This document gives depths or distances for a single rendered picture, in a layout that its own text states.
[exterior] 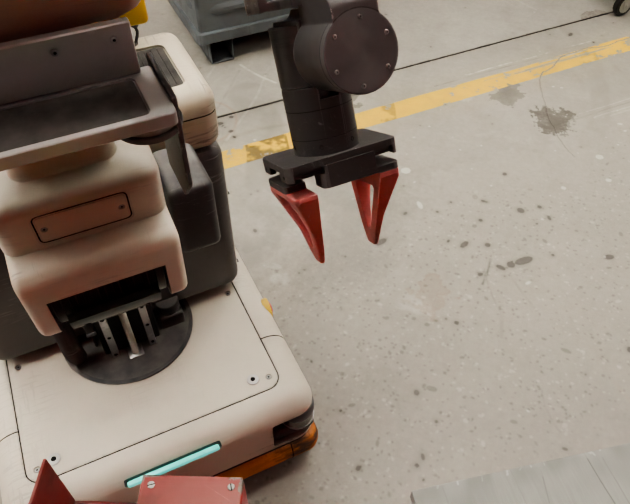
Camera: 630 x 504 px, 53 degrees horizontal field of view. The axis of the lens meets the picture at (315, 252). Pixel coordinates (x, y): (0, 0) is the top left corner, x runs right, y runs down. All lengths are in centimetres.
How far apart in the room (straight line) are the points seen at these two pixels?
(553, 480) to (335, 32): 33
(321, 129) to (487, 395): 125
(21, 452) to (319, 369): 73
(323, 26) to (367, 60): 4
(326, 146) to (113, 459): 91
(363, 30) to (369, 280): 145
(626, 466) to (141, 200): 64
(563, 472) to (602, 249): 167
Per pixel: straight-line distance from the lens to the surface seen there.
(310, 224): 54
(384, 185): 55
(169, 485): 71
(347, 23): 45
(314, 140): 53
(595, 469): 50
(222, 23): 274
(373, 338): 174
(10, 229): 87
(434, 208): 211
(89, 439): 134
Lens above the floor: 142
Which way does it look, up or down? 47 degrees down
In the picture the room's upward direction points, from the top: straight up
